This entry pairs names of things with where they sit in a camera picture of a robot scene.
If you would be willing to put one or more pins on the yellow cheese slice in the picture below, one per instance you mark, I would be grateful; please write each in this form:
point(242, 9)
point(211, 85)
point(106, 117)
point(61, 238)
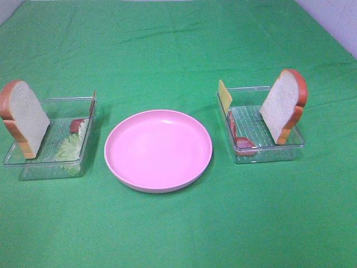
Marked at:
point(225, 97)

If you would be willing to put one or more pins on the bacon strip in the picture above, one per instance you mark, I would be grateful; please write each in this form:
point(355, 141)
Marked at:
point(78, 125)
point(241, 142)

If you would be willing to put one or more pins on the green lettuce leaf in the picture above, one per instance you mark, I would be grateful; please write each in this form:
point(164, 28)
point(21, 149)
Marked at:
point(70, 149)

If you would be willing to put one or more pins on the toast bread slice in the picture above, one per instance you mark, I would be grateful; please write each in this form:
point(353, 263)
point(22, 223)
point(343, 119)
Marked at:
point(284, 104)
point(24, 117)

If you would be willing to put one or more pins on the pink round plate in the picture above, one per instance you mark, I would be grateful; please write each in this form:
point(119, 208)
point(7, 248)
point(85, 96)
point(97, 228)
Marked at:
point(158, 151)

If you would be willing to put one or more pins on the clear right plastic container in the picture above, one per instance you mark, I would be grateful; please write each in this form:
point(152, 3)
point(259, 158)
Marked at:
point(250, 124)

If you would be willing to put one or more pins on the clear plastic container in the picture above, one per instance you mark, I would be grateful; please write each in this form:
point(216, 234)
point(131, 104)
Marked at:
point(61, 112)
point(250, 124)

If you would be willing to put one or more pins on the green tablecloth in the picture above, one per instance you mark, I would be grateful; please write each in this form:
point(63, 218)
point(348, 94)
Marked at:
point(170, 55)

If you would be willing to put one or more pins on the clear left plastic container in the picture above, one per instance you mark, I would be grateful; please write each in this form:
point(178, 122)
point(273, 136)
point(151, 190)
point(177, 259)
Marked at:
point(61, 112)

